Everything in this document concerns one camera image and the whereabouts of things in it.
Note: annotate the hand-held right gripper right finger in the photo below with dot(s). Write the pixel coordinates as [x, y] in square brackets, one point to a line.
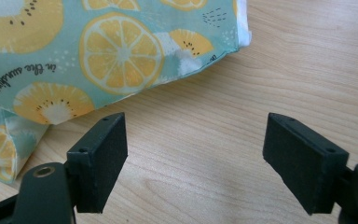
[304, 161]

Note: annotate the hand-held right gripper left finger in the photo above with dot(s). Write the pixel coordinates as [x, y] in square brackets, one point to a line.
[98, 161]

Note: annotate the fruit print cloth bag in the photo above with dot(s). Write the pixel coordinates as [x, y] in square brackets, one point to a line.
[121, 53]

